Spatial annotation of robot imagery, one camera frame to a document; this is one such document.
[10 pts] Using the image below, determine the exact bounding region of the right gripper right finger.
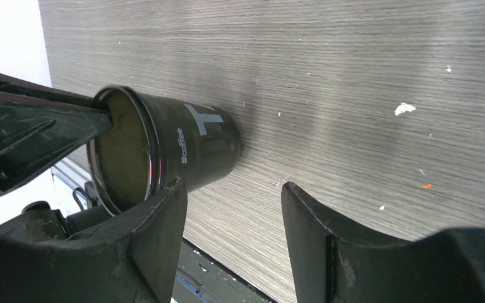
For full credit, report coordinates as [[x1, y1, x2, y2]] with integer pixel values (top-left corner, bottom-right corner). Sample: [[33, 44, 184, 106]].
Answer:
[[281, 182, 485, 302]]

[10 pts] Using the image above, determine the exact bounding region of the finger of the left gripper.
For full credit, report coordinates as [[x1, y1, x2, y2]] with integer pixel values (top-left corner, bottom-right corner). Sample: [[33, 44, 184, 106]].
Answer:
[[0, 73, 100, 109], [0, 92, 112, 197]]

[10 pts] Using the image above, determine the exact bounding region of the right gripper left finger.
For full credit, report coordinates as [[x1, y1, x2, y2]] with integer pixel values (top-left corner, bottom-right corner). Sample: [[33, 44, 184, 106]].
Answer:
[[0, 179, 188, 302]]

